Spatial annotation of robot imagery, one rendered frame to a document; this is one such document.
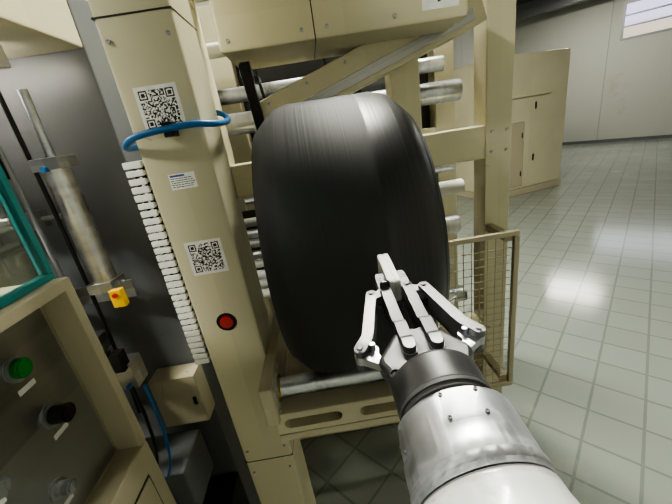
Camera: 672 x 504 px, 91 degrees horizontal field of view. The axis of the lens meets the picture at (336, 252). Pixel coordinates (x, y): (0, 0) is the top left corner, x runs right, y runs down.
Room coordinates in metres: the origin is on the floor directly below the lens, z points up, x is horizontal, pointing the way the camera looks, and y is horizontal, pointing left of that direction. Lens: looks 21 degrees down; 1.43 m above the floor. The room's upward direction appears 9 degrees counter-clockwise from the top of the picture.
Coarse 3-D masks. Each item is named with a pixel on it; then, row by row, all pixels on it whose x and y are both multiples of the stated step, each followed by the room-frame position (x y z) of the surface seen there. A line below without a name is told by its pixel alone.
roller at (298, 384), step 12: (312, 372) 0.61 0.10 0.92; (336, 372) 0.60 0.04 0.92; (348, 372) 0.60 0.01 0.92; (360, 372) 0.59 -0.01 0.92; (372, 372) 0.59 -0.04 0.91; (288, 384) 0.59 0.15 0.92; (300, 384) 0.59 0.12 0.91; (312, 384) 0.59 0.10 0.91; (324, 384) 0.59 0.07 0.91; (336, 384) 0.59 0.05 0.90; (348, 384) 0.59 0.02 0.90; (288, 396) 0.59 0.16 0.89
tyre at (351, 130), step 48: (336, 96) 0.72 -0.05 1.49; (384, 96) 0.67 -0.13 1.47; (288, 144) 0.55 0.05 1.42; (336, 144) 0.54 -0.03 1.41; (384, 144) 0.53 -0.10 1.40; (288, 192) 0.50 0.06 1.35; (336, 192) 0.49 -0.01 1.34; (384, 192) 0.49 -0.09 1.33; (432, 192) 0.51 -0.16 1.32; (288, 240) 0.47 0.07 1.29; (336, 240) 0.46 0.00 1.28; (384, 240) 0.46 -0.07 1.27; (432, 240) 0.47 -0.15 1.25; (288, 288) 0.46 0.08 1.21; (336, 288) 0.45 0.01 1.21; (288, 336) 0.49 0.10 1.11; (336, 336) 0.46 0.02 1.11; (384, 336) 0.47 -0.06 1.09
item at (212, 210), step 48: (96, 0) 0.66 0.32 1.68; (144, 0) 0.66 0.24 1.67; (144, 48) 0.66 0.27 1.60; (192, 48) 0.73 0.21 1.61; (192, 96) 0.66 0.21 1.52; (144, 144) 0.66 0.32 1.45; (192, 144) 0.66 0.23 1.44; (192, 192) 0.66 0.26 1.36; (192, 240) 0.66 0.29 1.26; (240, 240) 0.71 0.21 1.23; (192, 288) 0.66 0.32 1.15; (240, 288) 0.66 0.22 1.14; (240, 336) 0.66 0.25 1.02; (240, 384) 0.66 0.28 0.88; (240, 432) 0.66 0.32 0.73; (288, 480) 0.66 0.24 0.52
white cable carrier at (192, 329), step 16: (128, 176) 0.67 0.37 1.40; (144, 176) 0.69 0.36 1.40; (144, 192) 0.67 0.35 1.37; (144, 208) 0.67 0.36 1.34; (144, 224) 0.67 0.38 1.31; (160, 224) 0.67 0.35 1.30; (160, 240) 0.67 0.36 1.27; (160, 256) 0.67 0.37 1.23; (176, 272) 0.67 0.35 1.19; (176, 288) 0.67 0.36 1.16; (176, 304) 0.67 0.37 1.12; (192, 320) 0.67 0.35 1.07; (192, 336) 0.67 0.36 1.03; (192, 352) 0.67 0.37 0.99; (208, 352) 0.68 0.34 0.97
